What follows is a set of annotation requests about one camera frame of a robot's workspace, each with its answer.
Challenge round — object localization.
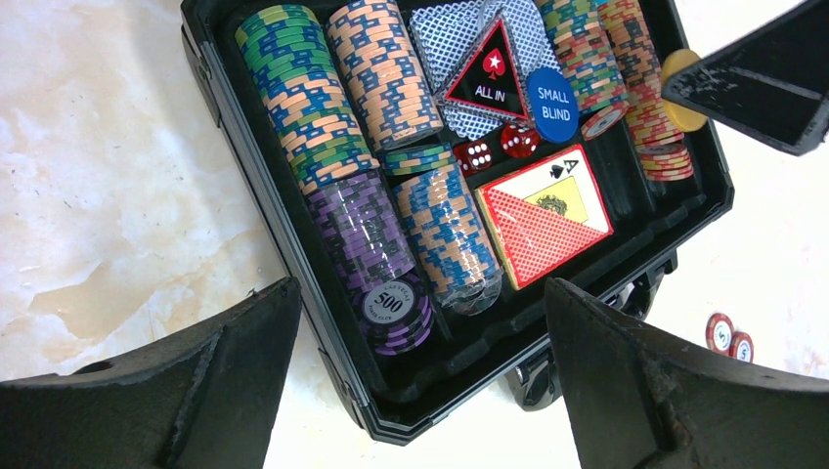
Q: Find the red black triangle marker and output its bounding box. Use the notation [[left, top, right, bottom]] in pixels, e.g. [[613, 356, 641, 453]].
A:
[[437, 12, 531, 123]]

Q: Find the red white chip right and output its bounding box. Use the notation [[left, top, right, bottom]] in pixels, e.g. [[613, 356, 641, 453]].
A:
[[728, 331, 755, 363]]

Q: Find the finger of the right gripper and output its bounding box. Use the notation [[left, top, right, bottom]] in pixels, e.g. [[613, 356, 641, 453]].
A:
[[674, 1, 828, 156]]

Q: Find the blue round button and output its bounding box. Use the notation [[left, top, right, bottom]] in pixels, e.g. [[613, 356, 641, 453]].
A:
[[526, 66, 579, 144]]

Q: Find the orange red chip row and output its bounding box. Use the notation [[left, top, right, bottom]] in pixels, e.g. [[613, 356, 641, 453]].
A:
[[598, 0, 694, 183]]

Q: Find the black poker set case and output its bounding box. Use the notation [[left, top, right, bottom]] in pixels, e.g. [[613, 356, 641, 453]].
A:
[[181, 1, 734, 446]]

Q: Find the green multicolour chip row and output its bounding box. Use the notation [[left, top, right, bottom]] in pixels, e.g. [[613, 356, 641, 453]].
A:
[[536, 0, 628, 115]]

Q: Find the blue backed card deck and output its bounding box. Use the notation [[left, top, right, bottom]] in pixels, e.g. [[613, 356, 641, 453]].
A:
[[410, 1, 534, 140]]

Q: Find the yellow round button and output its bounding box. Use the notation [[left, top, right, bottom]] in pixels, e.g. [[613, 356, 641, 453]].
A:
[[660, 48, 708, 133]]

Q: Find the red playing card box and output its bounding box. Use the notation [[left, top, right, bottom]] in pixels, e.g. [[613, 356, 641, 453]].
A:
[[474, 144, 614, 290]]

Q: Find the purple chip row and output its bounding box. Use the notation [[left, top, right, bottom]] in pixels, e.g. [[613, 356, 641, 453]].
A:
[[306, 170, 434, 357]]

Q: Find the green blue chip row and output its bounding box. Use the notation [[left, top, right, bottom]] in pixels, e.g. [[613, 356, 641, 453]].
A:
[[234, 4, 379, 193]]

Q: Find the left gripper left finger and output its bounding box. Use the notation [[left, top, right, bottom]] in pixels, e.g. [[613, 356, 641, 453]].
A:
[[1, 277, 301, 468]]

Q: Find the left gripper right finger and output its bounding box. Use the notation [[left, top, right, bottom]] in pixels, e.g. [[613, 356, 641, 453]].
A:
[[545, 278, 828, 468]]

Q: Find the red white chip left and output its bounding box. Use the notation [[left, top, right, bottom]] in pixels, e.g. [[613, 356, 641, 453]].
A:
[[705, 312, 734, 356]]

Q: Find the red white chip in case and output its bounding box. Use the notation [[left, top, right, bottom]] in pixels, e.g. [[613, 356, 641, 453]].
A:
[[581, 100, 630, 141]]

